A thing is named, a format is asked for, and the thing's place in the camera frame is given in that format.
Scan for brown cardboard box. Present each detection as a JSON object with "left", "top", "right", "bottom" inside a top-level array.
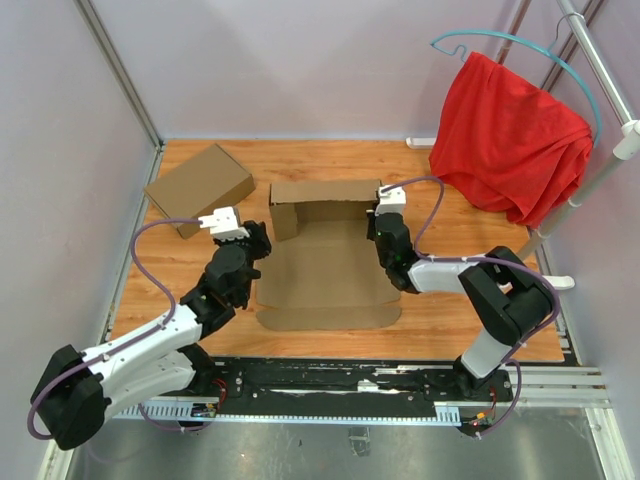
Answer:
[
  {"left": 145, "top": 144, "right": 256, "bottom": 219},
  {"left": 256, "top": 179, "right": 401, "bottom": 331}
]

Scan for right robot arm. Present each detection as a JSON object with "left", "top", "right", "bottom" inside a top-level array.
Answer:
[{"left": 367, "top": 210, "right": 559, "bottom": 400}]

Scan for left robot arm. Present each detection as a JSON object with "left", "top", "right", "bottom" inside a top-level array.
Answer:
[{"left": 26, "top": 212, "right": 272, "bottom": 450}]

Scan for folded brown cardboard box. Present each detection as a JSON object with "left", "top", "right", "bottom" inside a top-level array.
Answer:
[{"left": 145, "top": 144, "right": 256, "bottom": 219}]

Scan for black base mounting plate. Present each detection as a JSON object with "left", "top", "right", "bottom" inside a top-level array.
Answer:
[{"left": 155, "top": 355, "right": 515, "bottom": 416}]

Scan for red cloth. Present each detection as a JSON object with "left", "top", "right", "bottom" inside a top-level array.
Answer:
[{"left": 429, "top": 52, "right": 594, "bottom": 228}]

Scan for teal clothes hanger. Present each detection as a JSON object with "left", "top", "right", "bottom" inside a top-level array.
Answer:
[{"left": 429, "top": 29, "right": 603, "bottom": 147}]

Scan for white clothes rack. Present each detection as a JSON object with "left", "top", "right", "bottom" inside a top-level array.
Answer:
[{"left": 406, "top": 1, "right": 639, "bottom": 259}]

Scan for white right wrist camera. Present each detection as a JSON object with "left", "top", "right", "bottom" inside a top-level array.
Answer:
[{"left": 374, "top": 185, "right": 407, "bottom": 216}]

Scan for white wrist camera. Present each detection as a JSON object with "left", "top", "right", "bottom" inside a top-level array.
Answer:
[
  {"left": 374, "top": 185, "right": 407, "bottom": 216},
  {"left": 197, "top": 206, "right": 249, "bottom": 241}
]

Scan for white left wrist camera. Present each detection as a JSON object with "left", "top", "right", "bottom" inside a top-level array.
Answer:
[{"left": 197, "top": 206, "right": 249, "bottom": 241}]

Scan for grey slotted cable duct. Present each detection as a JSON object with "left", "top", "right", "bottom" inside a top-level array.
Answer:
[{"left": 116, "top": 397, "right": 462, "bottom": 427}]

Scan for aluminium frame rail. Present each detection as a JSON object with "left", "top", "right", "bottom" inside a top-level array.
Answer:
[{"left": 39, "top": 364, "right": 639, "bottom": 479}]

